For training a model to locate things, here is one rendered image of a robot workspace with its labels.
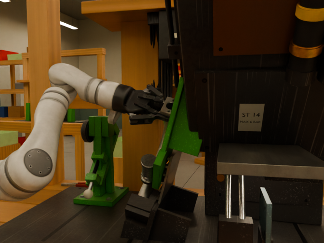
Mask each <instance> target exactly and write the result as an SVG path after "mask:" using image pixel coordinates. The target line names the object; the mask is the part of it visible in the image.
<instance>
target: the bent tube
mask: <svg viewBox="0 0 324 243"><path fill-rule="evenodd" d="M173 102H174V98H171V97H167V98H166V100H165V102H164V104H163V107H162V109H161V111H160V113H161V114H165V115H168V116H170V114H171V110H172V106H173ZM167 124H168V122H164V129H163V134H162V139H161V142H160V146H159V149H158V151H157V154H158V152H159V150H160V149H161V148H162V143H163V139H164V136H165V132H166V128H167ZM157 154H156V156H155V157H157ZM152 191H153V188H152V184H150V185H146V184H144V183H143V185H142V187H141V189H140V191H139V193H138V195H139V196H142V197H145V198H149V196H150V194H151V193H152Z"/></svg>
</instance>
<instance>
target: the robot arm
mask: <svg viewBox="0 0 324 243"><path fill-rule="evenodd" d="M48 75H49V80H50V84H51V87H50V88H48V89H47V90H45V92H44V93H43V95H42V97H41V99H40V101H39V103H38V105H37V107H36V110H35V114H34V127H33V130H32V132H31V134H30V135H29V137H28V138H27V139H26V141H25V142H24V143H23V145H22V146H21V147H20V148H19V149H18V150H16V151H14V152H13V153H12V154H10V155H9V156H8V157H7V158H6V159H4V160H0V200H4V201H12V202H16V201H22V200H25V199H27V198H29V197H31V196H33V195H34V194H35V193H37V192H38V191H40V190H41V189H43V188H44V187H46V186H47V185H48V184H49V183H50V182H51V180H52V178H53V176H54V173H55V168H56V161H57V152H58V145H59V138H60V132H61V128H62V124H63V121H64V118H65V115H66V113H67V110H68V107H69V105H70V104H71V103H72V101H73V100H74V99H75V98H76V96H77V94H78V95H79V97H80V99H82V100H83V101H86V102H89V103H93V104H96V105H99V106H102V107H104V108H107V109H110V112H109V115H108V123H110V124H113V125H114V124H115V123H116V121H117V120H118V118H119V116H120V115H121V113H123V114H126V113H127V114H128V115H129V122H130V124H131V125H139V124H152V123H153V121H154V120H156V119H158V120H162V121H165V122H168V121H169V117H170V116H168V115H165V114H161V113H160V111H159V112H158V111H157V110H155V109H152V108H153V107H158V108H162V107H163V104H164V102H165V101H164V99H163V94H162V93H161V92H159V91H158V90H157V89H155V88H154V87H153V86H151V85H150V84H148V85H147V88H146V89H144V90H135V89H134V88H133V87H131V86H127V85H124V84H120V83H116V82H112V81H105V80H101V79H98V78H94V77H91V76H89V75H88V74H86V73H85V72H83V71H81V70H79V69H78V68H76V67H74V66H72V65H70V64H66V63H57V64H54V65H52V66H51V67H50V69H49V72H48ZM150 101H151V102H150Z"/></svg>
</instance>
